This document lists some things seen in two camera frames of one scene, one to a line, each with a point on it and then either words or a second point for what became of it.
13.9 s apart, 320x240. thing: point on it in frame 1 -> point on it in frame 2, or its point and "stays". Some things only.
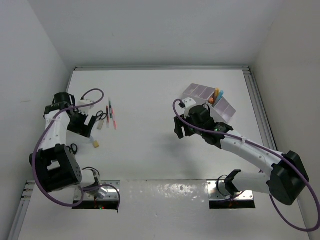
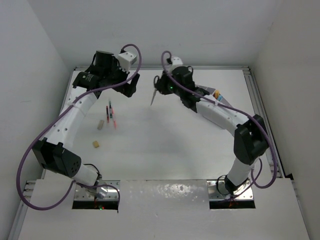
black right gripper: x=178 y=129 -> x=162 y=85
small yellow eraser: x=96 y=144 stays
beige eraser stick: x=100 y=124 stays
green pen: x=110 y=108 stays
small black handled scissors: x=100 y=115 -> x=156 y=80
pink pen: x=115 y=123 stays
